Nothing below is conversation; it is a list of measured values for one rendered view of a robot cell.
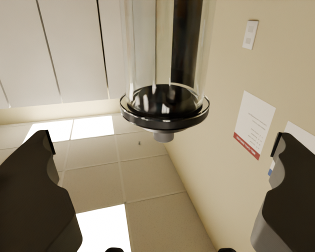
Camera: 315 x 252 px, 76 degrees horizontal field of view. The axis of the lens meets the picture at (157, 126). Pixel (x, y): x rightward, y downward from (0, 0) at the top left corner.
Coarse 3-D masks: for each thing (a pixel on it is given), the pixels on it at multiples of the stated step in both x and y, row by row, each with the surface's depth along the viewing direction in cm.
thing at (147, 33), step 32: (128, 0) 17; (160, 0) 16; (192, 0) 16; (128, 32) 18; (160, 32) 17; (192, 32) 17; (128, 64) 20; (160, 64) 18; (192, 64) 19; (128, 96) 22; (160, 96) 20; (192, 96) 20
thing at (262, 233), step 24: (288, 144) 10; (288, 168) 8; (312, 168) 9; (288, 192) 7; (312, 192) 7; (264, 216) 7; (288, 216) 7; (312, 216) 7; (264, 240) 7; (288, 240) 6; (312, 240) 6
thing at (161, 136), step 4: (144, 128) 23; (156, 132) 23; (160, 132) 23; (164, 132) 22; (168, 132) 23; (172, 132) 23; (156, 136) 26; (160, 136) 26; (164, 136) 26; (168, 136) 26; (172, 136) 26; (156, 140) 26; (160, 140) 26; (164, 140) 26; (168, 140) 26
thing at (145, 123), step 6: (120, 108) 23; (126, 114) 22; (204, 114) 22; (132, 120) 21; (138, 120) 21; (144, 120) 20; (186, 120) 20; (192, 120) 21; (198, 120) 21; (150, 126) 21; (156, 126) 20; (162, 126) 20; (168, 126) 20; (174, 126) 20; (180, 126) 21; (186, 126) 21
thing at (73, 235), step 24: (24, 144) 10; (48, 144) 11; (0, 168) 8; (24, 168) 8; (48, 168) 9; (0, 192) 7; (24, 192) 7; (48, 192) 7; (0, 216) 6; (24, 216) 6; (48, 216) 6; (72, 216) 6; (0, 240) 6; (24, 240) 6; (48, 240) 6; (72, 240) 7
